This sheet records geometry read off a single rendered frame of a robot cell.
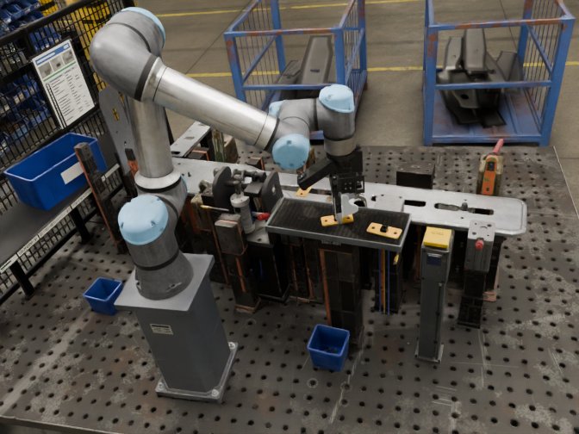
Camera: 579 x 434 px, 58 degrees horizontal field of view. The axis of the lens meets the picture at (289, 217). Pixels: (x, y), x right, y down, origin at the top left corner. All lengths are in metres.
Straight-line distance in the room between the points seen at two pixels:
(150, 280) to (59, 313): 0.80
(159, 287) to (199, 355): 0.26
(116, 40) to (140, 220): 0.41
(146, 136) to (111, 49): 0.27
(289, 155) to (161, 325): 0.60
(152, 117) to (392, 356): 0.98
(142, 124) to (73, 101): 1.07
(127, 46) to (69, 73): 1.23
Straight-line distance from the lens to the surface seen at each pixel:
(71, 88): 2.31
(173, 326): 1.41
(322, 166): 1.27
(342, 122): 1.19
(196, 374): 1.56
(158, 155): 1.30
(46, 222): 1.96
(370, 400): 1.57
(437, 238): 1.33
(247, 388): 1.63
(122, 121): 2.10
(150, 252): 1.29
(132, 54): 1.07
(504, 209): 1.71
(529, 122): 4.01
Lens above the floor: 2.02
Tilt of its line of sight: 37 degrees down
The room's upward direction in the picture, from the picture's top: 9 degrees counter-clockwise
